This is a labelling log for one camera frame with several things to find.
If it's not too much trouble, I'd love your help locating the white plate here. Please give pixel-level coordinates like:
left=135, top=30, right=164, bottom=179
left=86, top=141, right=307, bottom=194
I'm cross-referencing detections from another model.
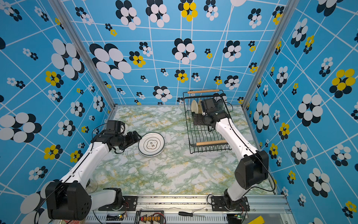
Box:
left=138, top=132, right=165, bottom=157

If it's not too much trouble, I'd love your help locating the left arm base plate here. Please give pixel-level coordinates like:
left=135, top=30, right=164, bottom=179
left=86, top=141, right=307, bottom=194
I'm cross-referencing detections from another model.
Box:
left=98, top=196, right=139, bottom=212

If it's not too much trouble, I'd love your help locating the left wooden rack handle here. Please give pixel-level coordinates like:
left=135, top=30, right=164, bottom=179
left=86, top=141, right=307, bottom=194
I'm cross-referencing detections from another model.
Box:
left=187, top=89, right=220, bottom=94

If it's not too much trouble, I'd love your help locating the right wooden rack handle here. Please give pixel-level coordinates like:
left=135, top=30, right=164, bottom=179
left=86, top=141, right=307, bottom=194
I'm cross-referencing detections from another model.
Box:
left=196, top=140, right=227, bottom=146

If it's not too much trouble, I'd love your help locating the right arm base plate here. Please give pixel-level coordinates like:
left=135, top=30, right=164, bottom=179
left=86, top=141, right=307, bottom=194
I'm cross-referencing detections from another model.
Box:
left=209, top=196, right=250, bottom=212

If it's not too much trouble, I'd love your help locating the yellow paper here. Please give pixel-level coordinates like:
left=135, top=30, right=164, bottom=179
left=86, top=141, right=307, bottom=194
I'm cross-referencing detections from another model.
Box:
left=248, top=216, right=265, bottom=224

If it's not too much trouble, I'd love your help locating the black screwdriver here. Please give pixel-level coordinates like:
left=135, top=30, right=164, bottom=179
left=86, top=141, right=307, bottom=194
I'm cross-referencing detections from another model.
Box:
left=178, top=211, right=205, bottom=217

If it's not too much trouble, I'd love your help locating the black terminal block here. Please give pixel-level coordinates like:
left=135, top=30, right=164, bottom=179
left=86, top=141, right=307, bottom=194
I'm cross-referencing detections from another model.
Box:
left=134, top=210, right=167, bottom=224

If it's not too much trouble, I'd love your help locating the clear plastic jar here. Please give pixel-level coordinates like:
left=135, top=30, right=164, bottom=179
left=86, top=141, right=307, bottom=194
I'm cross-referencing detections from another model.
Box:
left=85, top=178, right=98, bottom=194

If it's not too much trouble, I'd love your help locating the black wire dish rack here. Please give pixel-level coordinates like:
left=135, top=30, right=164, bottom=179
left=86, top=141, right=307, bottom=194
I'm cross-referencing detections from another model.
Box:
left=183, top=90, right=231, bottom=154

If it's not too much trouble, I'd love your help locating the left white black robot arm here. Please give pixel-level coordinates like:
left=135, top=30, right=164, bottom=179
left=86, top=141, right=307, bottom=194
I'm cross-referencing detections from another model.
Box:
left=45, top=120, right=142, bottom=221

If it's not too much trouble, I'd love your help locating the cream plate with flower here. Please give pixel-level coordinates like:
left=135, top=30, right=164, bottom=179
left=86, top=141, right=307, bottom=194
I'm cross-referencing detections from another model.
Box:
left=191, top=100, right=199, bottom=114

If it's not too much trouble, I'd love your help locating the small circuit board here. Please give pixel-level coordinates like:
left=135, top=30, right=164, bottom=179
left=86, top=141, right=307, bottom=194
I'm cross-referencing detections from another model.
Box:
left=106, top=214, right=125, bottom=221

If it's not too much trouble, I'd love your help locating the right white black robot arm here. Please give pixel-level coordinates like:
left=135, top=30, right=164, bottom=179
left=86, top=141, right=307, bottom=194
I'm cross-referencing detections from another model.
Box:
left=191, top=98, right=269, bottom=207

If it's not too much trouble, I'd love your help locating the wooden rack handle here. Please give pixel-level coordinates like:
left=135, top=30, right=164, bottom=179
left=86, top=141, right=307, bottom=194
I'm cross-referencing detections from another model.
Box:
left=187, top=89, right=220, bottom=94
left=196, top=140, right=227, bottom=146

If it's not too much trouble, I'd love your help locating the aluminium frame rail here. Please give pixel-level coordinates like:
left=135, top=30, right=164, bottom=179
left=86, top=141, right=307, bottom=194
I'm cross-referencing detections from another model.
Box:
left=51, top=194, right=297, bottom=224

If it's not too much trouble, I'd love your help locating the beige plate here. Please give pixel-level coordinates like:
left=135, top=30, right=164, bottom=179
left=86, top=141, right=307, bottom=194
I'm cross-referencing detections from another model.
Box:
left=198, top=99, right=202, bottom=113

